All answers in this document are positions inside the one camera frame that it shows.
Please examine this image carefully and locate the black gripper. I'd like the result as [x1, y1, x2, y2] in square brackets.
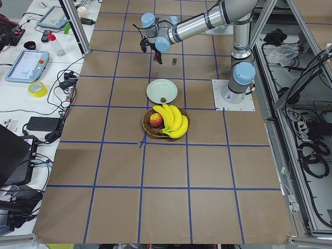
[146, 38, 163, 65]

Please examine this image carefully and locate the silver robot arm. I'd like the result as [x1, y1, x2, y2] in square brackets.
[138, 1, 257, 64]

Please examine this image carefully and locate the pale green plate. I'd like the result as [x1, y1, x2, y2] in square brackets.
[146, 79, 178, 104]

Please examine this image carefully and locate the red yellow apple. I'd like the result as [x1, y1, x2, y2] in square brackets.
[149, 113, 163, 128]

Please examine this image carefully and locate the woven wicker basket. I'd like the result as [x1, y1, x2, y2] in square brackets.
[142, 108, 190, 138]

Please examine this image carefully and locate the yellow banana bunch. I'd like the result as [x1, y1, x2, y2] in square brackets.
[153, 104, 190, 139]

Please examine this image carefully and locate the paper cup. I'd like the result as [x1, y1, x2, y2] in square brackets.
[77, 6, 87, 18]

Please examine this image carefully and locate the clear bottle red cap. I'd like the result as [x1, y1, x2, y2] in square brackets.
[48, 31, 65, 57]

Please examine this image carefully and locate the blue teach pendant far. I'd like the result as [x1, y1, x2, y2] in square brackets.
[36, 6, 68, 30]

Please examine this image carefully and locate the blue teach pendant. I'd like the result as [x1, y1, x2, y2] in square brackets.
[36, 6, 68, 30]
[5, 50, 50, 83]

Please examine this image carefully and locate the yellow tape roll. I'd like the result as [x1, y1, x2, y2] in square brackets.
[28, 81, 48, 98]

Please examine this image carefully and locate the blue teach pendant near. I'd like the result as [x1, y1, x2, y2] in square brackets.
[5, 50, 50, 83]

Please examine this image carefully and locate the black power adapter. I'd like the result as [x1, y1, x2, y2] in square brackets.
[26, 117, 61, 132]

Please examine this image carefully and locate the black laptop computer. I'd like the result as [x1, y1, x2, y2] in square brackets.
[1, 126, 37, 187]

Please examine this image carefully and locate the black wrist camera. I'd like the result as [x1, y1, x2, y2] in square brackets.
[140, 37, 148, 53]

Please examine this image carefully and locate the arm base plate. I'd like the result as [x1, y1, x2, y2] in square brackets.
[212, 79, 255, 112]
[205, 25, 233, 36]

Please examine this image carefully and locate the aluminium frame post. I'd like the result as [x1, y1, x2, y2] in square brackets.
[59, 0, 91, 56]

